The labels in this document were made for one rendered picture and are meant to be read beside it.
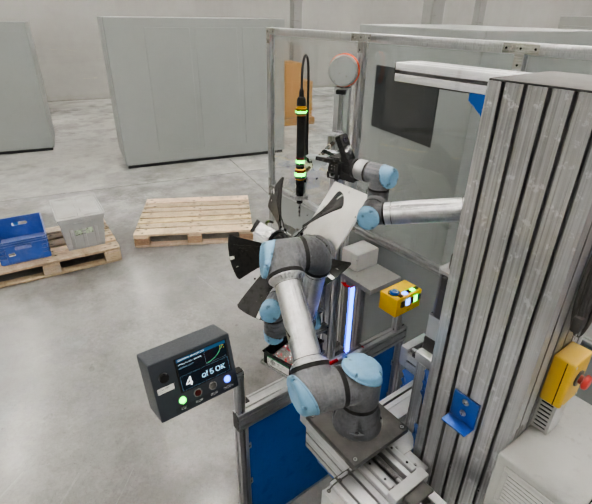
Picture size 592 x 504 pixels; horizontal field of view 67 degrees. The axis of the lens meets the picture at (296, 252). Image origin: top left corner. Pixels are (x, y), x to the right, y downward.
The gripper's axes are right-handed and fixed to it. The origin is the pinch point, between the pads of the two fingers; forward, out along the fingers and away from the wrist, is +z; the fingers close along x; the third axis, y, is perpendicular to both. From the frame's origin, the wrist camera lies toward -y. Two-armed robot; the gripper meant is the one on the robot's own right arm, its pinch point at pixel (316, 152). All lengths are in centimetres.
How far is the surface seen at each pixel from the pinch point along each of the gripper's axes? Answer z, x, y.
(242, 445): -20, -60, 96
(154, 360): -15, -86, 41
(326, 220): 19, 33, 45
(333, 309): 11, 33, 96
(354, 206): 7, 39, 36
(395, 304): -35, 14, 61
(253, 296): 17, -20, 65
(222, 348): -21, -67, 44
